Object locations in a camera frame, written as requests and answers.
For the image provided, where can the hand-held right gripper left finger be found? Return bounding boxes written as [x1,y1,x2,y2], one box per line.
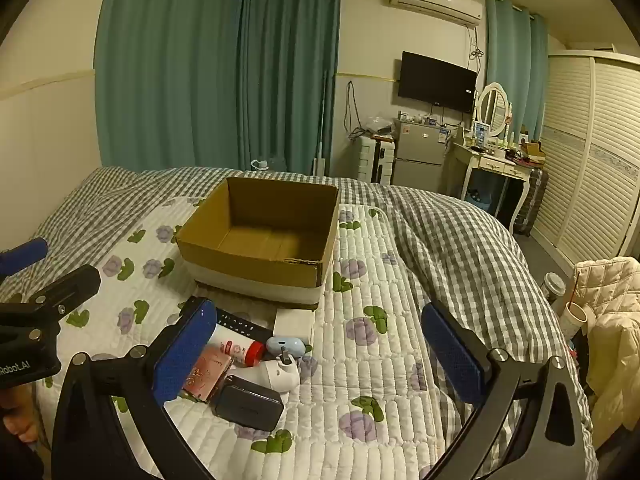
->
[51,297,218,480]

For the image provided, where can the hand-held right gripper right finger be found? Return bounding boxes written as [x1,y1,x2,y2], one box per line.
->
[421,301,587,480]

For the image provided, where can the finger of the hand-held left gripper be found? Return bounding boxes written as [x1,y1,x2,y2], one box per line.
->
[0,265,103,329]
[0,237,50,278]

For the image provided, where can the white bottle with red cap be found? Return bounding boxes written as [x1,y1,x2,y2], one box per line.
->
[206,324,266,368]

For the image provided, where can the black power bank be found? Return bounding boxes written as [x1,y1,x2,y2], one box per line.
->
[214,375,285,433]

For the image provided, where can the white charger plug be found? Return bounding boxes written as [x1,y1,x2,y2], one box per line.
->
[262,351,300,392]

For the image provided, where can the light blue earbuds case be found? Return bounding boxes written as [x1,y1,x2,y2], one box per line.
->
[266,335,307,359]

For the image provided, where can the small white box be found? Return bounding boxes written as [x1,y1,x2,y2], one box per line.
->
[273,308,315,340]

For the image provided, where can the brown cardboard box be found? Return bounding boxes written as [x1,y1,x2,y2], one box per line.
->
[175,176,341,310]

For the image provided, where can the person's left hand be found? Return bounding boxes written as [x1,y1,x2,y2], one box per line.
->
[0,393,41,444]

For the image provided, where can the white floral quilted mat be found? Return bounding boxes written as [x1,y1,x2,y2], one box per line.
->
[30,195,483,480]

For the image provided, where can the grey checked blanket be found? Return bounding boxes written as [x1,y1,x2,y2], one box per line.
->
[0,166,599,480]

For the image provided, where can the clear lidded cup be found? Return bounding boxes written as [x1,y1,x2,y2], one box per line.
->
[542,272,567,304]

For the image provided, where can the paper cup with straw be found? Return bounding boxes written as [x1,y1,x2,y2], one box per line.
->
[559,270,592,339]

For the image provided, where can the blue bin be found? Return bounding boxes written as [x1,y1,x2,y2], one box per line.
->
[464,187,494,212]

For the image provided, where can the cream puffer jacket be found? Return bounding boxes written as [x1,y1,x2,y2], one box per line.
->
[572,256,640,432]

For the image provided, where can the dark suitcase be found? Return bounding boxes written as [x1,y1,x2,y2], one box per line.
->
[512,167,550,237]

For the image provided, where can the white vanity table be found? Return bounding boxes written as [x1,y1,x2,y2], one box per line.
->
[446,141,536,234]

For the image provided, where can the silver small fridge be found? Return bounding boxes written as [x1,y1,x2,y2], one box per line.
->
[391,119,452,187]

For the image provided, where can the white drawer cabinet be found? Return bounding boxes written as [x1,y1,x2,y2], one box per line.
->
[358,135,396,184]

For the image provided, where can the wide teal curtain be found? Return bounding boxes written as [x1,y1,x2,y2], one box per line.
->
[94,0,247,172]

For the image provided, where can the white slatted wardrobe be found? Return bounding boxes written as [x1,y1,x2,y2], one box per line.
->
[530,50,640,267]

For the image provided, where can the white oval mirror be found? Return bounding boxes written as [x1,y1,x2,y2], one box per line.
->
[472,82,514,137]

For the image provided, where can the white mop pole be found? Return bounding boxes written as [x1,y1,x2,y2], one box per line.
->
[313,71,332,177]

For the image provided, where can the narrow teal curtain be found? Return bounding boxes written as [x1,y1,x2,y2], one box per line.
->
[484,0,550,142]

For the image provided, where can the teal corner curtain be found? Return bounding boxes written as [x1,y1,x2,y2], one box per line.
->
[237,0,343,177]

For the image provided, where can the white air conditioner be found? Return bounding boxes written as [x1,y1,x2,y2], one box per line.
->
[385,0,485,27]

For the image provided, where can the hanging black cables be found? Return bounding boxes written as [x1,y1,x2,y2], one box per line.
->
[344,80,367,139]

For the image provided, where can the black wall television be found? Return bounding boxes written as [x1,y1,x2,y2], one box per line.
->
[398,51,478,114]

